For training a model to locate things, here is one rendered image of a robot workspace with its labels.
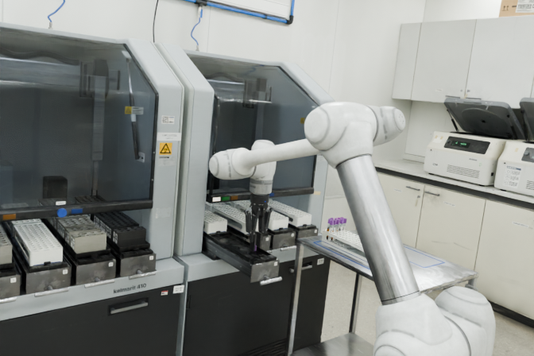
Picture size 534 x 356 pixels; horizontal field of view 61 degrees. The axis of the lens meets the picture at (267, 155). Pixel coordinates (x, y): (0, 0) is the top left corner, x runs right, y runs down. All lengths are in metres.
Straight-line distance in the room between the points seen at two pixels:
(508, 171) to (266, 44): 1.97
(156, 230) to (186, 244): 0.16
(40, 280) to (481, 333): 1.31
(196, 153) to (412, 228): 2.59
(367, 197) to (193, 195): 0.90
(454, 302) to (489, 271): 2.51
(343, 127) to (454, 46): 3.11
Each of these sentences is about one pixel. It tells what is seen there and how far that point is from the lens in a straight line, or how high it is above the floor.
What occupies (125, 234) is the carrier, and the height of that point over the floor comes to 0.87.
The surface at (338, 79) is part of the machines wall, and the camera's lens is 3.97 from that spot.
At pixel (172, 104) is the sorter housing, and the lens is 1.79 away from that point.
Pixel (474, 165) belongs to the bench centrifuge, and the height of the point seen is 1.05.
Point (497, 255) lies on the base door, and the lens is 3.77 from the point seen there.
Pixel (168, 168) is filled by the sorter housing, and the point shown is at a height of 1.11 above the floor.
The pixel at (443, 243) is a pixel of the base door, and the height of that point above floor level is 0.38.
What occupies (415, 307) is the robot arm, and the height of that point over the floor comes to 0.98.
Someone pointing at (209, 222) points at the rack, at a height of 0.86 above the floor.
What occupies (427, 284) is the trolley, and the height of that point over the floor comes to 0.82.
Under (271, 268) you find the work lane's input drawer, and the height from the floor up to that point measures 0.78.
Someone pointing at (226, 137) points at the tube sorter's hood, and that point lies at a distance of 1.92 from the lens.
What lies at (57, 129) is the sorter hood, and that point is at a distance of 1.64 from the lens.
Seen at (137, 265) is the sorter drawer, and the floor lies 0.77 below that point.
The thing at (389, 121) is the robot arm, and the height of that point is 1.40.
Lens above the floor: 1.45
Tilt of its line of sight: 8 degrees down
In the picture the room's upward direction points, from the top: 6 degrees clockwise
